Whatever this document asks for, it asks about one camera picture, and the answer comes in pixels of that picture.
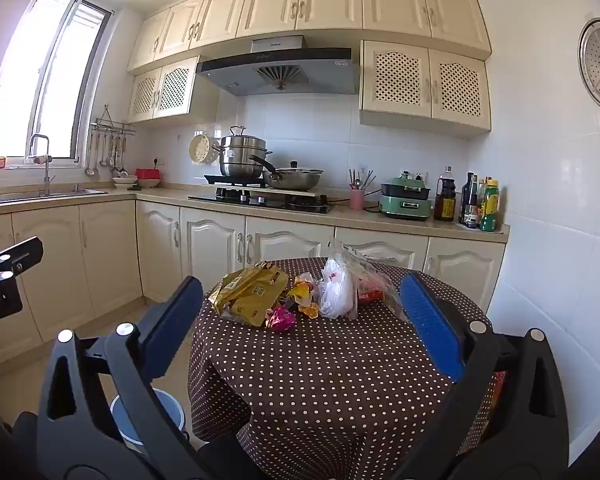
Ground steel kitchen faucet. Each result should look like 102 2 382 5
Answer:
26 133 56 197

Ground black induction cooker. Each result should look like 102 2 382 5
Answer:
203 174 268 187

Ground cream upper kitchen cabinets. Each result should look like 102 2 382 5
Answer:
126 0 492 73

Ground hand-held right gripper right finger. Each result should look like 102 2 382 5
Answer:
395 271 571 480

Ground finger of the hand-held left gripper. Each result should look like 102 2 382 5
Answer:
0 236 44 288

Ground hanging utensil rack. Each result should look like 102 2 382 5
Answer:
84 105 137 178

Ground steel kitchen sink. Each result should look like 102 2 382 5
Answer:
0 187 108 205

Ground white plastic bag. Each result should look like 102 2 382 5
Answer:
319 257 358 320

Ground pale blue plastic bin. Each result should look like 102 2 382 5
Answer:
110 388 187 461

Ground cream round colander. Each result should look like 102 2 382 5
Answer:
188 132 220 165

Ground pink utensil holder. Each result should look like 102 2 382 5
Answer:
348 168 377 211

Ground steel steamer pot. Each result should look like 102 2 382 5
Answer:
212 126 273 178

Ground orange peel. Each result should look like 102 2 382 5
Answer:
286 280 321 320

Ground large cream lattice cabinet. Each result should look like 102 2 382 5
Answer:
359 40 492 136

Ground green electric cooker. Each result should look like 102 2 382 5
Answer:
378 176 432 221

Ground sliding kitchen window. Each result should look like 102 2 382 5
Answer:
0 0 113 168

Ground small cream lattice cabinet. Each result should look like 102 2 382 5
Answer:
126 56 201 124

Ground orange bag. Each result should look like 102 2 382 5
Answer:
491 371 508 413

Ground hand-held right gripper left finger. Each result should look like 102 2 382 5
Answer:
36 276 204 480

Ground wooden board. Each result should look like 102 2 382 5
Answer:
215 185 327 197

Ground red snack packet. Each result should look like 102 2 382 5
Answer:
356 287 386 307

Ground steel wok with lid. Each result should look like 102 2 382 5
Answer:
249 155 325 191

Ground dark glass bottle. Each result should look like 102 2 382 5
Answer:
460 172 476 226
467 175 485 229

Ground grey range hood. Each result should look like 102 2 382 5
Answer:
195 35 361 97

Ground magenta snack wrapper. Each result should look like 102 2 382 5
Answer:
267 306 298 334

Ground brown polka dot table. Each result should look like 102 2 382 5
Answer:
187 257 506 480

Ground black gas stove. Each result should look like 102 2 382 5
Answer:
187 187 333 216

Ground green yellow bottle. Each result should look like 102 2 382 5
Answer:
480 178 501 232

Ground clear plastic bag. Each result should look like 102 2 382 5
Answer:
330 242 406 321

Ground yellow snack bag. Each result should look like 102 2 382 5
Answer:
208 261 290 330

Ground soy sauce bottle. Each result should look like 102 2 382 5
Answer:
433 166 457 222

